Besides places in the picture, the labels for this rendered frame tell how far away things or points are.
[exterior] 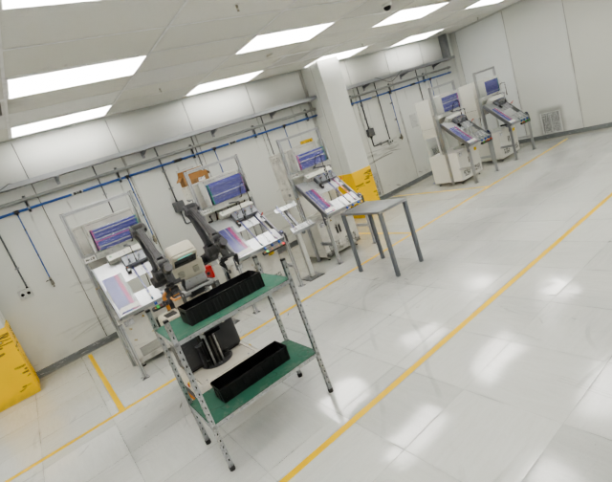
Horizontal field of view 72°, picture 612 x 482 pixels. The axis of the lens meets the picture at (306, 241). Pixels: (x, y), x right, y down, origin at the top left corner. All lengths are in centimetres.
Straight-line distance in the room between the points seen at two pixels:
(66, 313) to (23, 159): 211
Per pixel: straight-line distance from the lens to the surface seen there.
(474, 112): 994
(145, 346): 525
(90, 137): 680
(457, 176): 872
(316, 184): 629
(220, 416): 297
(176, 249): 333
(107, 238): 516
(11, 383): 632
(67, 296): 668
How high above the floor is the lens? 183
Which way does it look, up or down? 13 degrees down
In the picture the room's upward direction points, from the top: 19 degrees counter-clockwise
